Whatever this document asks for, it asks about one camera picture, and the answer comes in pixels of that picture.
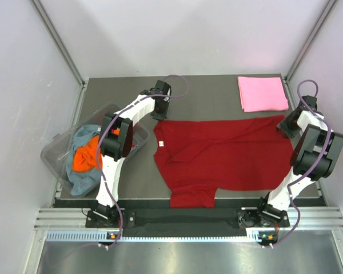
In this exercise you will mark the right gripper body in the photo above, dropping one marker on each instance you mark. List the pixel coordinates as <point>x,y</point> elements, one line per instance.
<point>288,127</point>

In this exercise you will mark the grey blue t shirt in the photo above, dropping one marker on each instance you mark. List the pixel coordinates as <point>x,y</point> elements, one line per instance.
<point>82,182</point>

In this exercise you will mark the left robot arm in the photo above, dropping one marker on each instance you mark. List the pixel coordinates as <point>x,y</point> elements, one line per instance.
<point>115,142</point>

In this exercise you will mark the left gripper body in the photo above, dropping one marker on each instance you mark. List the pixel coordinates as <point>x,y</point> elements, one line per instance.
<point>159,113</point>

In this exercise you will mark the right aluminium frame post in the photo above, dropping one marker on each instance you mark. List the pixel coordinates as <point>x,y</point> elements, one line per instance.
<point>319,23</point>

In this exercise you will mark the aluminium frame post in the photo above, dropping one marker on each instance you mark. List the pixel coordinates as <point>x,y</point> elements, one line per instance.
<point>319,23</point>
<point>42,13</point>

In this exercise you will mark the folded pink t shirt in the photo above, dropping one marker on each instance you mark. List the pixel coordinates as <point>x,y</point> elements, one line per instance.
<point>262,94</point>

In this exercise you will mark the left aluminium frame post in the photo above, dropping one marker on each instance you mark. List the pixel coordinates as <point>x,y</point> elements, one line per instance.
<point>42,13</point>

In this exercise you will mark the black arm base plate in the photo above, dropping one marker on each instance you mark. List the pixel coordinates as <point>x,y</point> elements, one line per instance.
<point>233,217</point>

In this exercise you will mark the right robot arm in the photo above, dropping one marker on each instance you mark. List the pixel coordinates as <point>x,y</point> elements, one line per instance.
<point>313,158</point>

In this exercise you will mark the clear plastic bin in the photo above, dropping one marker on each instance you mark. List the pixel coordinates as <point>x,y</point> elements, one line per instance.
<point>55,154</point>

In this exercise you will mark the red t shirt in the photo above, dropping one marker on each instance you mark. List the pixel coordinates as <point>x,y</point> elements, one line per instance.
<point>195,159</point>

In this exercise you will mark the orange t shirt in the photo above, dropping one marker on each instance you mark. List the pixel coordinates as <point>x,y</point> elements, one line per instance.
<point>85,155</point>

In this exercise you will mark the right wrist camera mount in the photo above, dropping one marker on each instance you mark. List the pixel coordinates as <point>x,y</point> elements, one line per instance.
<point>306,118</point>

